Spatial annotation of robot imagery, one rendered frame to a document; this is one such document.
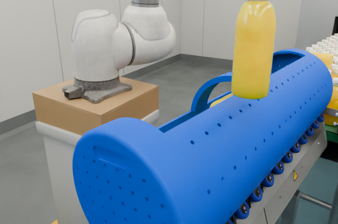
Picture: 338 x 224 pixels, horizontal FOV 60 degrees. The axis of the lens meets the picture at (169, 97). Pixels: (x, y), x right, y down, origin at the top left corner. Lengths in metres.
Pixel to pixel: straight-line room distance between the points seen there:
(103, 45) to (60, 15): 2.80
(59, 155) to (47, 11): 2.66
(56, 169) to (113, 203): 0.66
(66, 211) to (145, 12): 0.81
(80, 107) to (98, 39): 0.22
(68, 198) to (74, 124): 0.34
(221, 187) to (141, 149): 0.15
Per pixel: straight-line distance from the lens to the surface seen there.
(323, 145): 1.35
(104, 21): 0.97
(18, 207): 2.44
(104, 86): 1.00
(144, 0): 1.05
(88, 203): 0.62
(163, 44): 1.08
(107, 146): 0.49
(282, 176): 0.95
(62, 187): 1.21
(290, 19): 5.38
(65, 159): 1.11
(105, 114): 0.90
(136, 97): 1.01
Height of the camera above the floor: 1.45
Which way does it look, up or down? 21 degrees down
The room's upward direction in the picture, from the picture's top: straight up
